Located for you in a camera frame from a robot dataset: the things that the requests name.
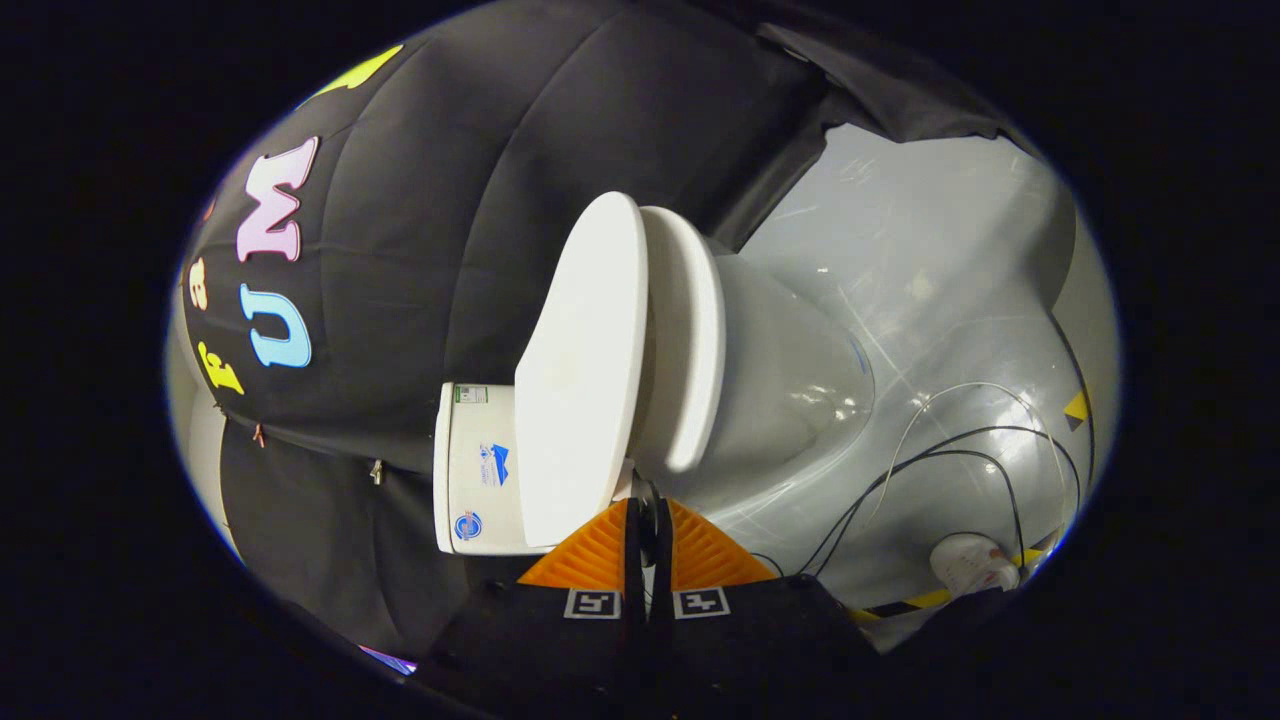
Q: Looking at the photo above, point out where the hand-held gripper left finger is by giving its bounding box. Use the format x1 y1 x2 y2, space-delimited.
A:
420 498 648 720

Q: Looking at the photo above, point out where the white rounded object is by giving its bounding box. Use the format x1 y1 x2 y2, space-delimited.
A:
930 533 1023 597

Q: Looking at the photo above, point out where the yellow black hazard tape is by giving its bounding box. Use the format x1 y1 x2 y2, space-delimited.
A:
848 545 1053 623

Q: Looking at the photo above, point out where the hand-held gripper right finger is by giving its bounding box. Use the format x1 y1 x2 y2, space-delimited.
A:
650 498 881 720

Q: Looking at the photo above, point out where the thin black cable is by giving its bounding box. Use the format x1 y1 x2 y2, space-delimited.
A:
750 424 1087 583

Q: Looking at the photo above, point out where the white toilet with tank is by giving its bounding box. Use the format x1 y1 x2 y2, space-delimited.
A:
433 235 876 556

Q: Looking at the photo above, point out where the white toilet seat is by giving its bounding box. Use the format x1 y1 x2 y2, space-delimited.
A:
630 205 726 474

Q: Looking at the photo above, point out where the black backdrop cloth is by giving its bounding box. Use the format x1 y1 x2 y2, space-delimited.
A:
170 0 1041 661

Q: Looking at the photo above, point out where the thin white cable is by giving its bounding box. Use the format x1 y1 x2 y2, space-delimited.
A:
868 381 1073 523

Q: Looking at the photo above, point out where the white toilet lid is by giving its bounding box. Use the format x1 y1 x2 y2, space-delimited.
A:
515 192 649 549

